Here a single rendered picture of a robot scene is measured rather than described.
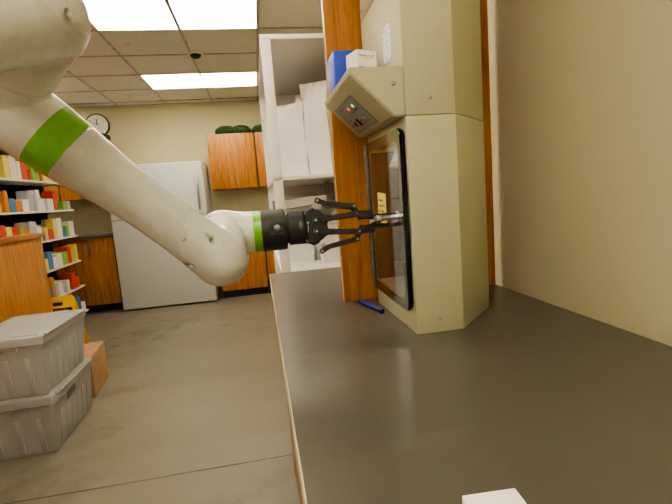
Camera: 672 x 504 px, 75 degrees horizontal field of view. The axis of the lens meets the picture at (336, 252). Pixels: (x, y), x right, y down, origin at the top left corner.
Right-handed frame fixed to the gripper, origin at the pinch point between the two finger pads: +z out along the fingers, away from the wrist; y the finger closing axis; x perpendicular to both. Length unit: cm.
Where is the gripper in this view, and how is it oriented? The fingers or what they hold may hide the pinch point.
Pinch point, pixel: (373, 221)
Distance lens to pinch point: 104.2
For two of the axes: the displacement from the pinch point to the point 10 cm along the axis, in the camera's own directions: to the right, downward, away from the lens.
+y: -1.0, -9.9, 0.2
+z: 9.8, -1.0, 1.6
